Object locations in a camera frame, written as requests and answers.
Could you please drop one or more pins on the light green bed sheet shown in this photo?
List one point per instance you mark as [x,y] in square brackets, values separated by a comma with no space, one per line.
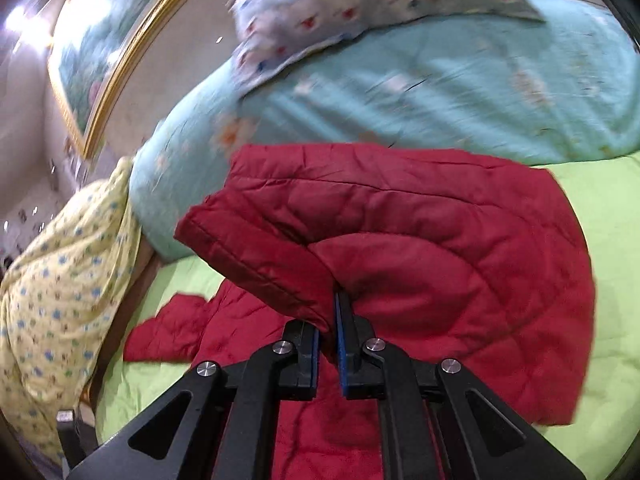
[605,197]

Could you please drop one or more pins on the yellow patterned blanket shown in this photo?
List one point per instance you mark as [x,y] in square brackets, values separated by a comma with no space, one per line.
[58,301]

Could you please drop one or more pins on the gold framed picture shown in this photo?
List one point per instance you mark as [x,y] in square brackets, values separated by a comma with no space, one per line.
[97,44]

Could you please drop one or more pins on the teal floral quilt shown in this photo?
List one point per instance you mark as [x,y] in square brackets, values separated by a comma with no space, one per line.
[563,89]

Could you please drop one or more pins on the red quilted puffer jacket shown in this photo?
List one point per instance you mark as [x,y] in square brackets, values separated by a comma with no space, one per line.
[446,254]

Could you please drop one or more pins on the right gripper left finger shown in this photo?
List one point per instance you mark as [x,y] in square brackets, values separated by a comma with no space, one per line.
[215,422]

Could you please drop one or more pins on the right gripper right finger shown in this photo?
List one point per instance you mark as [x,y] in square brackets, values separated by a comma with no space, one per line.
[438,420]

